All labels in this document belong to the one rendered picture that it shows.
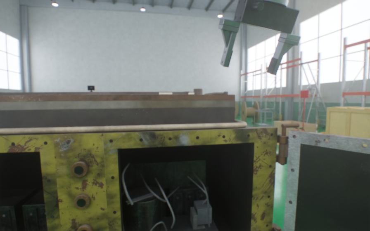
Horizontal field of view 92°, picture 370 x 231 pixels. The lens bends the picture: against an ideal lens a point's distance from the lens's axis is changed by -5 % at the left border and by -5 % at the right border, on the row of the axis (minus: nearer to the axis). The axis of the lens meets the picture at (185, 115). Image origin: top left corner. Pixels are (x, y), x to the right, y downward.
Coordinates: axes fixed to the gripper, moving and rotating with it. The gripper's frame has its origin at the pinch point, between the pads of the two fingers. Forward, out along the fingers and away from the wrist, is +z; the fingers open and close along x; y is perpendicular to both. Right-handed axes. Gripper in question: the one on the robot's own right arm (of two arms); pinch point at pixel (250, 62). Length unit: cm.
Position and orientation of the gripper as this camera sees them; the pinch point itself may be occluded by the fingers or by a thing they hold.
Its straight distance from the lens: 51.7
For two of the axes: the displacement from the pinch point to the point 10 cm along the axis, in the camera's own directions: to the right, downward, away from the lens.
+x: 9.8, 0.9, 2.0
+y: 1.3, 4.7, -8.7
